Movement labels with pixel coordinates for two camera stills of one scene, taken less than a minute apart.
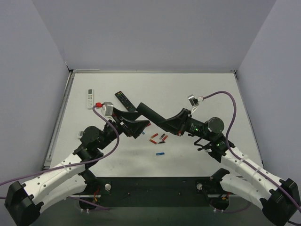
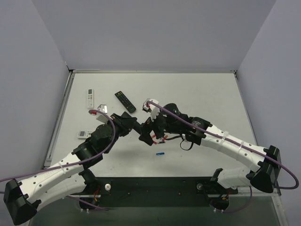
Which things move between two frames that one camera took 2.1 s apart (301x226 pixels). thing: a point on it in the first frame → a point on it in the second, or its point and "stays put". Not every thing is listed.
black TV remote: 125,101 stays put
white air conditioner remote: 90,99 stays put
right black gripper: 184,122 → 150,128
